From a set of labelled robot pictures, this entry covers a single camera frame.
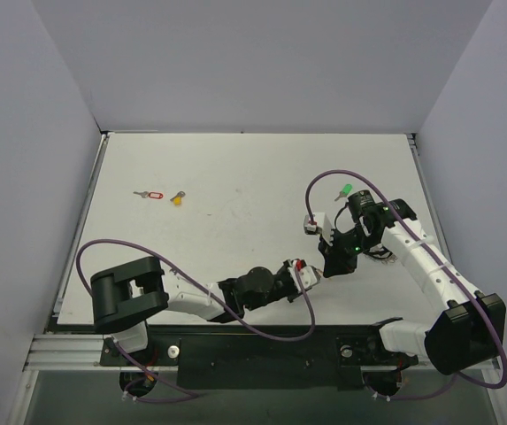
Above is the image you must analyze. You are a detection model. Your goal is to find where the silver spiked keyring disc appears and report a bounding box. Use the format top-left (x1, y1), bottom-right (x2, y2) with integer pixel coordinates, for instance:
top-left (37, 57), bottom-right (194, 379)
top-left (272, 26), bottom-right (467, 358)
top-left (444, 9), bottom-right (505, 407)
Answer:
top-left (365, 248), bottom-right (398, 264)

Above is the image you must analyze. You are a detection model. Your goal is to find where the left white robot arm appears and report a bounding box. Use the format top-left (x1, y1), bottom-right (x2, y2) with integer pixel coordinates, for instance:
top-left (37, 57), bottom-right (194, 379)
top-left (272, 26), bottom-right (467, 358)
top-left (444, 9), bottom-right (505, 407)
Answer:
top-left (90, 257), bottom-right (320, 365)

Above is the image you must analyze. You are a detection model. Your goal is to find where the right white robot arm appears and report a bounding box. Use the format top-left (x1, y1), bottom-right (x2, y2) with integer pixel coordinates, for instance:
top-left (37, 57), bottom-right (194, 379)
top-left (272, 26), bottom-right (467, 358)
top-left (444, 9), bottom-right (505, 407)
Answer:
top-left (304, 189), bottom-right (506, 375)

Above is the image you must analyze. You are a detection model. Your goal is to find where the green capped key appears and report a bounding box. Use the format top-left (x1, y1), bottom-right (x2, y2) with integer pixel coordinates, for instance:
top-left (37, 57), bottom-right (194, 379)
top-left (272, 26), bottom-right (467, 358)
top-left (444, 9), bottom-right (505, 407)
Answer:
top-left (334, 184), bottom-right (352, 202)

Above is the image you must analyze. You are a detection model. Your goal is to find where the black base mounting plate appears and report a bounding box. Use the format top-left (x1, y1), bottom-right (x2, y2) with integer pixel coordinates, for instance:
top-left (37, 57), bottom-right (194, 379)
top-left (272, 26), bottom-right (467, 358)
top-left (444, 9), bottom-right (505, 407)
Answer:
top-left (115, 325), bottom-right (396, 391)

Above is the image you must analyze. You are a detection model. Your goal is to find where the yellow capped key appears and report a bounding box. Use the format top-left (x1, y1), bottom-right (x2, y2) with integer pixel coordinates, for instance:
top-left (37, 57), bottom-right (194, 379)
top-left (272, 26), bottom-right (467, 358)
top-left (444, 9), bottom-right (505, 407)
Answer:
top-left (170, 190), bottom-right (186, 206)

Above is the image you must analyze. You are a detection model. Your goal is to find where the red tag key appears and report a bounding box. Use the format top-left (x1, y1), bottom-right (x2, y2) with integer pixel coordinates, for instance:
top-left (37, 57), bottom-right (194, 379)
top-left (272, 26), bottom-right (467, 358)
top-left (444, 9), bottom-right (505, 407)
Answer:
top-left (134, 191), bottom-right (164, 200)

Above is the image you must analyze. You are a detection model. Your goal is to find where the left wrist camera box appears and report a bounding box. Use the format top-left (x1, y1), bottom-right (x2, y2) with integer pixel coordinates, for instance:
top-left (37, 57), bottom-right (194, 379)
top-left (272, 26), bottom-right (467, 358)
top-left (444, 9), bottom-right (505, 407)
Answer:
top-left (290, 259), bottom-right (321, 292)

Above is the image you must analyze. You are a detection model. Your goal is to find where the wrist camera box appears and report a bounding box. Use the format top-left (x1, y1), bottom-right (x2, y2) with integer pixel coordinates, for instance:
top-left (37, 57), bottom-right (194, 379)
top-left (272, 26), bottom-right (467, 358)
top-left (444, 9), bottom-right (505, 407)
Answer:
top-left (290, 259), bottom-right (321, 292)
top-left (303, 212), bottom-right (334, 245)

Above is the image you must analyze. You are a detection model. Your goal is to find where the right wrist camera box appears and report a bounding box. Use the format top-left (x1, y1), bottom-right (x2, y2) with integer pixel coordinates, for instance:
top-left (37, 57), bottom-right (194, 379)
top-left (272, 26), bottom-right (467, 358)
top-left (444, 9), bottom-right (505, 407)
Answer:
top-left (303, 212), bottom-right (334, 245)

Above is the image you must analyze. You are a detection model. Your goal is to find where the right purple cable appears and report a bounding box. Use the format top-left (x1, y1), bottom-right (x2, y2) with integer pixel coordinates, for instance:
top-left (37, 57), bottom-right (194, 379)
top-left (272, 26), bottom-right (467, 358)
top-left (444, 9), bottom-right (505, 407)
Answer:
top-left (304, 169), bottom-right (507, 402)

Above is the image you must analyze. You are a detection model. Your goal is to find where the aluminium frame rail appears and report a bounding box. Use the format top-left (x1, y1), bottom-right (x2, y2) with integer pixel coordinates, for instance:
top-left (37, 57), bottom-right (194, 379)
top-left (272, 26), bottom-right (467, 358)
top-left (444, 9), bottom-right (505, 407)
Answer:
top-left (25, 331), bottom-right (500, 373)

